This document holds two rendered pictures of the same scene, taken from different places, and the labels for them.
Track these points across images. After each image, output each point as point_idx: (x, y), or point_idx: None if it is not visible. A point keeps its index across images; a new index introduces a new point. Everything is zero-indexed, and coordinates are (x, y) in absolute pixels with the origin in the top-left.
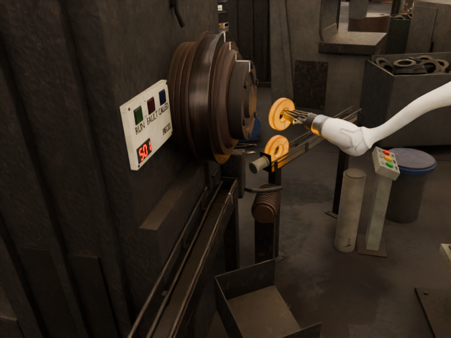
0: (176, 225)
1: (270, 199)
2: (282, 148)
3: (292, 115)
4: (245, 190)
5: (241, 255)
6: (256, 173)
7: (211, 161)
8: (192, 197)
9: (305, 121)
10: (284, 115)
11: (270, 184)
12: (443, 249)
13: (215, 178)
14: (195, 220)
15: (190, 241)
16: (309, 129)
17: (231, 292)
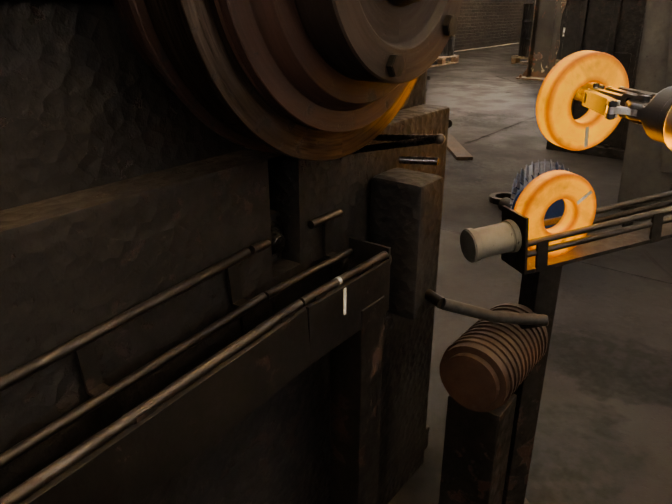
0: (41, 304)
1: (499, 344)
2: (574, 212)
3: (610, 95)
4: (428, 301)
5: (425, 483)
6: (473, 261)
7: (314, 179)
8: (178, 245)
9: (647, 108)
10: (584, 97)
11: (520, 309)
12: None
13: (325, 233)
14: (195, 326)
15: (150, 385)
16: (655, 138)
17: None
